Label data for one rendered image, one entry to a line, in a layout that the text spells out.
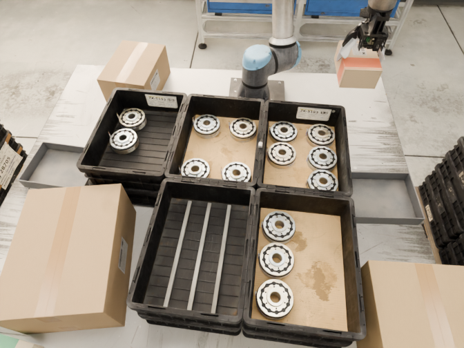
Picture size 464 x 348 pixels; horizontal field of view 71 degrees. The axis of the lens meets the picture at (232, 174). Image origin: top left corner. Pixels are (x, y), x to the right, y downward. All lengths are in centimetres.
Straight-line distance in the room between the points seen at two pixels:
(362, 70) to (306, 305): 74
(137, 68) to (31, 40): 230
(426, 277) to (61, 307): 98
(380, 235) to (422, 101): 186
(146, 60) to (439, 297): 142
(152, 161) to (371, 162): 89
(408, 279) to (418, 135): 180
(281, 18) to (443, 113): 185
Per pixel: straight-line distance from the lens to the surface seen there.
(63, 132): 166
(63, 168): 152
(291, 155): 120
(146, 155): 127
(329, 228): 111
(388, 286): 102
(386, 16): 110
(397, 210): 138
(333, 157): 123
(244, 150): 124
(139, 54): 169
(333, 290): 104
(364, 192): 138
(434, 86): 320
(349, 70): 117
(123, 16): 382
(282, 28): 146
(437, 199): 205
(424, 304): 104
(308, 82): 175
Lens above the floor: 180
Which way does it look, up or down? 55 degrees down
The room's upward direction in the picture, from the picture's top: 1 degrees counter-clockwise
